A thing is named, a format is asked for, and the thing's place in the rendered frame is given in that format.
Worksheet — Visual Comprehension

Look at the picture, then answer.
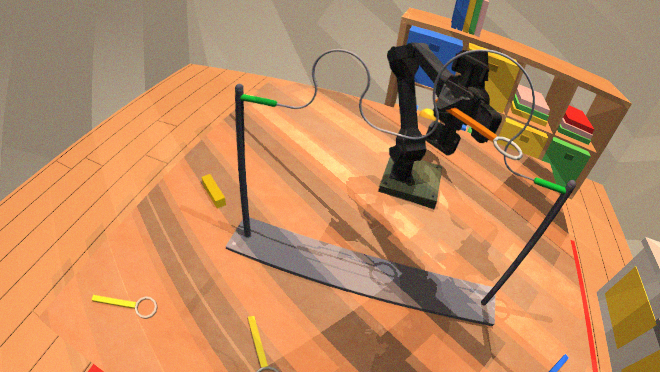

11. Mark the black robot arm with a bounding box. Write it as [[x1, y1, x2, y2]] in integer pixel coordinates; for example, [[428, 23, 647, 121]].
[[387, 42, 502, 183]]

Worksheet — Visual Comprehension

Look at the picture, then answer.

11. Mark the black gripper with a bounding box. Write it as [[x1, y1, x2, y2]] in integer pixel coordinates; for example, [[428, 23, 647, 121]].
[[425, 54, 489, 156]]

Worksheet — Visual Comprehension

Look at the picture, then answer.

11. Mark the blue handle with white ring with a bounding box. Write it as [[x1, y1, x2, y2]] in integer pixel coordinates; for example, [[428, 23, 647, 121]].
[[549, 354, 569, 372]]

